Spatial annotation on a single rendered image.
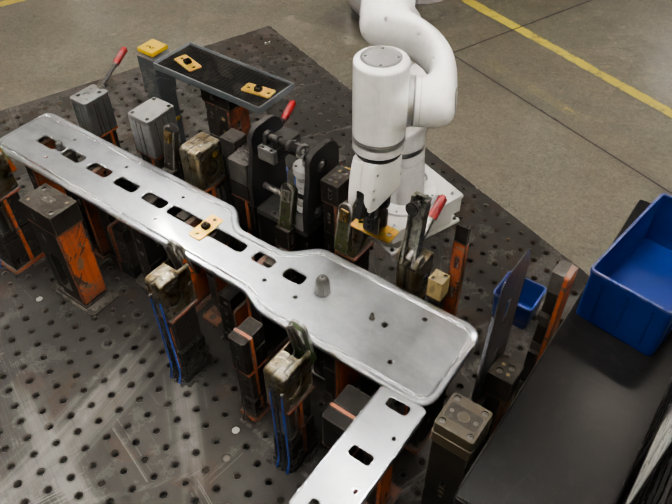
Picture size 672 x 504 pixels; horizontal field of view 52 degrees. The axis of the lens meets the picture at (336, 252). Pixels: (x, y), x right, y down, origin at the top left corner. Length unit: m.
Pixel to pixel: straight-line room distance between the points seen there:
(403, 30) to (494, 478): 0.73
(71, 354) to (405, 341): 0.88
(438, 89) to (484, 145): 2.57
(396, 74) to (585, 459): 0.71
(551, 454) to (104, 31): 4.07
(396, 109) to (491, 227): 1.10
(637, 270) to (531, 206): 1.73
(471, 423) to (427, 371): 0.17
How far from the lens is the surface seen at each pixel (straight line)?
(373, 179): 1.09
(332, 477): 1.22
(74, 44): 4.70
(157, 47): 2.01
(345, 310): 1.42
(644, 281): 1.56
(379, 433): 1.26
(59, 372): 1.83
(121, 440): 1.67
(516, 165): 3.49
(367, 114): 1.03
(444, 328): 1.41
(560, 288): 1.30
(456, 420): 1.22
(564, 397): 1.33
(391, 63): 1.01
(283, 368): 1.29
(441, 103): 1.03
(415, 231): 1.40
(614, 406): 1.34
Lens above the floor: 2.09
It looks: 45 degrees down
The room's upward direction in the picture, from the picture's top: 1 degrees counter-clockwise
